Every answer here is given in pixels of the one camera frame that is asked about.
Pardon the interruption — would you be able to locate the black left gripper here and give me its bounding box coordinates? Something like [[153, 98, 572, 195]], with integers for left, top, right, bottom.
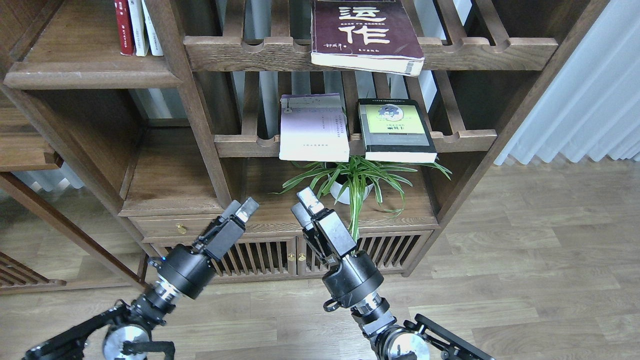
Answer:
[[150, 197, 259, 301]]

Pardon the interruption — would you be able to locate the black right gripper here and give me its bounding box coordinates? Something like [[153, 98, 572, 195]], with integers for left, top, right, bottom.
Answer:
[[291, 187, 384, 313]]

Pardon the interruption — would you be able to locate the white lavender paperback book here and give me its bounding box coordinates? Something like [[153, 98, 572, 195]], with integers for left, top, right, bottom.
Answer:
[[279, 93, 350, 162]]

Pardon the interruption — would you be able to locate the black book yellow-green cover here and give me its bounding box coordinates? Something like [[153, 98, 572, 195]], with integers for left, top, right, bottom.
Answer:
[[358, 98, 438, 164]]

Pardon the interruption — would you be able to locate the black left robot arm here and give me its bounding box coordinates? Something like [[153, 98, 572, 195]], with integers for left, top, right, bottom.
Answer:
[[24, 197, 259, 360]]

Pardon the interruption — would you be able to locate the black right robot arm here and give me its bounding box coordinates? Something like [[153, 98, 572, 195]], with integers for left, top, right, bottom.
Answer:
[[291, 187, 490, 360]]

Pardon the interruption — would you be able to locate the white plant pot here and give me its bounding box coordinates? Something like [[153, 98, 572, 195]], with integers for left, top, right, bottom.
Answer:
[[330, 177, 374, 205]]

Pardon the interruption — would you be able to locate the green spider plant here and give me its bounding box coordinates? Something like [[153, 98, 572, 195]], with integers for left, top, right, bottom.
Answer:
[[270, 155, 453, 243]]

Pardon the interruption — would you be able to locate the brass drawer knob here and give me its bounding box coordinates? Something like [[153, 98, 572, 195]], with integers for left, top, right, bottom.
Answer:
[[175, 223, 188, 235]]

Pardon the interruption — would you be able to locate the dark wooden bookshelf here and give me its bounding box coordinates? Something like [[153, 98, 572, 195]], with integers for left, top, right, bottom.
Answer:
[[1, 0, 608, 281]]

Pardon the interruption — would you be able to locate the white upright book right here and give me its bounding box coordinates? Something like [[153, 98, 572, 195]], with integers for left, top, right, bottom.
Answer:
[[142, 0, 164, 56]]

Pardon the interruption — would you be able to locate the white upright book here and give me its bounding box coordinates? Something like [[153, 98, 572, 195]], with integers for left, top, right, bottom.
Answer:
[[142, 0, 164, 56], [127, 0, 150, 57]]

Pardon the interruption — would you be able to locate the dark red book chinese title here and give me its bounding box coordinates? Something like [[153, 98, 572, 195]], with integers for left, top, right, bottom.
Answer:
[[310, 0, 425, 76]]

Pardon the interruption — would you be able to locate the red upright book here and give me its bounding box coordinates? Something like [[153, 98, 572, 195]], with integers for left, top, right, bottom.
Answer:
[[114, 0, 135, 56]]

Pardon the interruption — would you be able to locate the wooden side furniture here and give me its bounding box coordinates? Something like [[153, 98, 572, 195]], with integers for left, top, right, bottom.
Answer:
[[1, 95, 146, 295]]

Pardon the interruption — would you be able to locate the white curtain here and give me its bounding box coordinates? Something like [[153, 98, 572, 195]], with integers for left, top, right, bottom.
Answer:
[[494, 0, 640, 166]]

